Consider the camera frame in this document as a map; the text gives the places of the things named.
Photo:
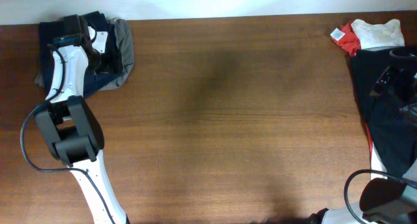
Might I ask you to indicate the white cream garment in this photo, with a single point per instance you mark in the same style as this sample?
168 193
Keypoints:
378 35

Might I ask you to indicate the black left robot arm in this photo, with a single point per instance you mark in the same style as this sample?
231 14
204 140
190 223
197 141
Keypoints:
70 129

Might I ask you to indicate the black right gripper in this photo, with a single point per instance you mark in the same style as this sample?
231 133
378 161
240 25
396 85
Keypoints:
386 79

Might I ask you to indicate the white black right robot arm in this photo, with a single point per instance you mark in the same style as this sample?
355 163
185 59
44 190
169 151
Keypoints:
374 197

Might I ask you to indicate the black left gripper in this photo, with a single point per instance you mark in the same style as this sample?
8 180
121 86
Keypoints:
106 65

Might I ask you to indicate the black garment in pile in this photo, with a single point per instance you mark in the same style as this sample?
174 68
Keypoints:
393 136

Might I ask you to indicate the red garment with label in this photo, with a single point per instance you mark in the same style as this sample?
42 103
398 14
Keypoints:
346 39

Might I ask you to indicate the dark blue shorts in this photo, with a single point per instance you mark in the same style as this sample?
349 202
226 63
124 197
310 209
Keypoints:
45 54

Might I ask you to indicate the folded grey shorts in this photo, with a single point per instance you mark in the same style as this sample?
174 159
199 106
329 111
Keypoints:
125 51

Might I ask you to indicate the red white garment underneath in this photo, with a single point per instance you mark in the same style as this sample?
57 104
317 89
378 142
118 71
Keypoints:
375 160

